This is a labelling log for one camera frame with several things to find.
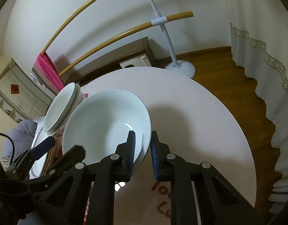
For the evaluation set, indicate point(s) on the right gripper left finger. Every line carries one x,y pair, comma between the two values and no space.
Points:
96,185

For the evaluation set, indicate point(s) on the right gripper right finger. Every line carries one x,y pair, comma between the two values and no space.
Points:
200,194

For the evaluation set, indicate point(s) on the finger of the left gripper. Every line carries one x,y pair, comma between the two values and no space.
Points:
42,148

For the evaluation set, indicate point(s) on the large white bowl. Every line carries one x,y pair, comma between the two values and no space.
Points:
102,122

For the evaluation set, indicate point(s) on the large white plate grey rim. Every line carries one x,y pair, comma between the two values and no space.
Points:
40,166

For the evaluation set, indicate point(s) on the grey pillow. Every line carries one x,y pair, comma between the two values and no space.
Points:
22,136

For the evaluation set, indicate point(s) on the red paper door sign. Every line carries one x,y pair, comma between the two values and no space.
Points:
14,89

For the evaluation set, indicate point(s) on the framed panel with fan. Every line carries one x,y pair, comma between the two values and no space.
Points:
41,80

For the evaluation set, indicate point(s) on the pink towel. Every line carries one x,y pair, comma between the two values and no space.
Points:
47,67

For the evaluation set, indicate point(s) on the pink printed table mat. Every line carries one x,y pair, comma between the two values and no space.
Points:
194,124

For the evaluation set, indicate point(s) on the white storage box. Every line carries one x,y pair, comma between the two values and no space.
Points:
139,61

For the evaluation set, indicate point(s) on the wooden ballet barre stand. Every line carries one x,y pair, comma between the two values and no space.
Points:
179,66

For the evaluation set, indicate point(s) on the dark wood low cabinet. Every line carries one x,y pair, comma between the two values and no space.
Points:
111,61

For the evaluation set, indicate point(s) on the white lace curtain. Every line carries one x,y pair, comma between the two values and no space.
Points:
259,44

